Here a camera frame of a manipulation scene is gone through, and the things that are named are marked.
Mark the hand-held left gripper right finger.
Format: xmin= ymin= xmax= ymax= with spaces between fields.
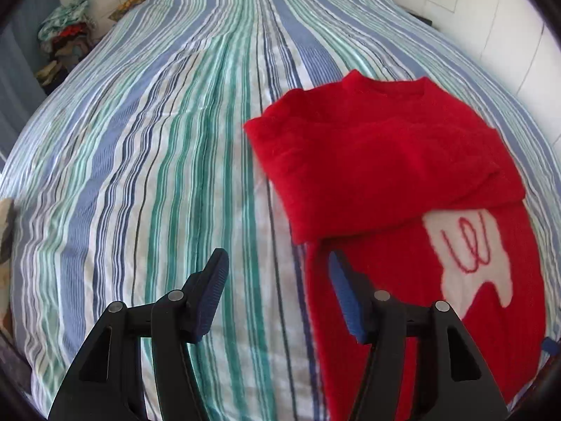
xmin=328 ymin=250 xmax=509 ymax=421

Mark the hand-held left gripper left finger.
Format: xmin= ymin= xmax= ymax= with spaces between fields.
xmin=48 ymin=248 xmax=230 ymax=421

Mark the red sweater with white figure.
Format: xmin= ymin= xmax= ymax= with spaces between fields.
xmin=242 ymin=70 xmax=546 ymax=410

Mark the pile of mixed clothes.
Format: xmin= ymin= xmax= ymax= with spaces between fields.
xmin=35 ymin=0 xmax=95 ymax=88

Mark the striped bed cover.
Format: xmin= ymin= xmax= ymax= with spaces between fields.
xmin=0 ymin=0 xmax=561 ymax=421

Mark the patterned beige pillow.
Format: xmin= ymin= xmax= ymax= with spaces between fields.
xmin=0 ymin=197 xmax=16 ymax=264

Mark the white wardrobe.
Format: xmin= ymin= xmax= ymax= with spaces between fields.
xmin=425 ymin=0 xmax=561 ymax=150

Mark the blue curtain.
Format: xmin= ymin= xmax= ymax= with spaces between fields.
xmin=0 ymin=0 xmax=60 ymax=154

